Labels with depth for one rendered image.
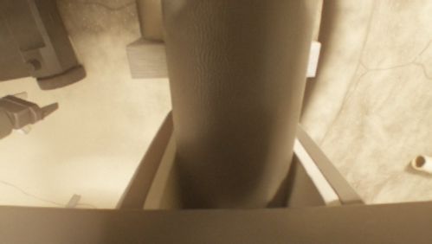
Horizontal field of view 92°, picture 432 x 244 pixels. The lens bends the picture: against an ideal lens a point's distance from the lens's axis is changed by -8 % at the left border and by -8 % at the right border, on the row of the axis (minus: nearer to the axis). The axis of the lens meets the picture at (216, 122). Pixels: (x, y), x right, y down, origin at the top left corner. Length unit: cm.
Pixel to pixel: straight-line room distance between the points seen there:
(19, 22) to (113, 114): 55
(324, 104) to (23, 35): 105
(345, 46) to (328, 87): 3
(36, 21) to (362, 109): 151
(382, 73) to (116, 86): 131
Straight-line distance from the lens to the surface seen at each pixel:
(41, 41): 107
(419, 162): 186
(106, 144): 141
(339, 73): 20
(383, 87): 139
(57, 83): 110
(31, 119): 74
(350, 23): 20
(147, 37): 17
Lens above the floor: 103
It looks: 60 degrees down
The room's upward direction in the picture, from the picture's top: 180 degrees clockwise
